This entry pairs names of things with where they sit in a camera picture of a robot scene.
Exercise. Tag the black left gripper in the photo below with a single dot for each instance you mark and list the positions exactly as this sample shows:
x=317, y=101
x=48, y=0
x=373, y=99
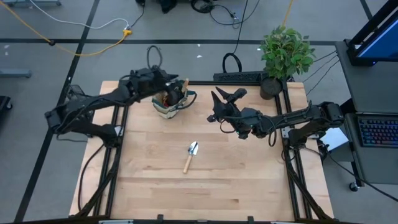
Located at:
x=149, y=81

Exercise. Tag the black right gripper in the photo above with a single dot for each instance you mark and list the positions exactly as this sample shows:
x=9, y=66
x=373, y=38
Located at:
x=230, y=113

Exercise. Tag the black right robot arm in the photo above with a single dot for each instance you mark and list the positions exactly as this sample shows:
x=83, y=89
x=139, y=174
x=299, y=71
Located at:
x=295, y=118

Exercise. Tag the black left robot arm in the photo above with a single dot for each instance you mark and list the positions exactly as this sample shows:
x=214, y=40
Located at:
x=93, y=104

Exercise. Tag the beige gardening bag green trim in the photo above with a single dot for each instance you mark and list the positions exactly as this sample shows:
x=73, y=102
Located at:
x=169, y=112

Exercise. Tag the black perforated electronics box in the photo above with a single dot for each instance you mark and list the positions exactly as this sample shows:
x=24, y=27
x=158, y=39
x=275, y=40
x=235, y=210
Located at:
x=236, y=76

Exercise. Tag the person's foot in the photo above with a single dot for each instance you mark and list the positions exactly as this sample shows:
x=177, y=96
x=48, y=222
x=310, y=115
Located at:
x=168, y=5

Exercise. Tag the green leafy plant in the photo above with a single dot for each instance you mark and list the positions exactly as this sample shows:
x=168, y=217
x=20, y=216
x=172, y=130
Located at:
x=286, y=53

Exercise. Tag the white paper sheet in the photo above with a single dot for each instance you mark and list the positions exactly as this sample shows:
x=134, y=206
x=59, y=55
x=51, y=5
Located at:
x=334, y=138

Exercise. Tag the grey laptop cart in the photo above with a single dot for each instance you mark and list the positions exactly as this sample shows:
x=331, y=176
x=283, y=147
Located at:
x=367, y=87

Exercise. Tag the keyboard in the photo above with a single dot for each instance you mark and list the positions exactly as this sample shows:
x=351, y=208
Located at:
x=377, y=130

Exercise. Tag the large display on black stand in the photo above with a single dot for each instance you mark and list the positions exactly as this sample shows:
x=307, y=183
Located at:
x=379, y=40

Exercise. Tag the black chair base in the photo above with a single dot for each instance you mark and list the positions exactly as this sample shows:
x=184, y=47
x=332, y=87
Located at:
x=4, y=103

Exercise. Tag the black aluminium table frame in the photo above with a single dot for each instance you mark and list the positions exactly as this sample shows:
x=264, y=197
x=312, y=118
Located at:
x=202, y=83

